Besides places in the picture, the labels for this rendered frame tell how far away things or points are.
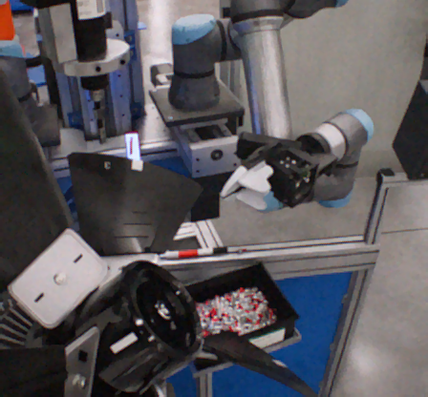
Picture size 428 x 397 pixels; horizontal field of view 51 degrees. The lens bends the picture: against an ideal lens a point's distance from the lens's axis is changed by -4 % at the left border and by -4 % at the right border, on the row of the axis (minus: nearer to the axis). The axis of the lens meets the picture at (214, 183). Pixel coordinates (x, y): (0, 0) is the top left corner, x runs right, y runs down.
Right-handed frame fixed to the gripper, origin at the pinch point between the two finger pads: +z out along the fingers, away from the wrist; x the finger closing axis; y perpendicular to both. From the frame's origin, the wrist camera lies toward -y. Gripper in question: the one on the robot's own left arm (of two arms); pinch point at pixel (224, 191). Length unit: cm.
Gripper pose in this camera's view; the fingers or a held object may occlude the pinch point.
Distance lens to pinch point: 71.5
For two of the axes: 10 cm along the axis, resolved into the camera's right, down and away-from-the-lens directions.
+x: -0.7, 7.7, 6.3
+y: 6.8, 5.0, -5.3
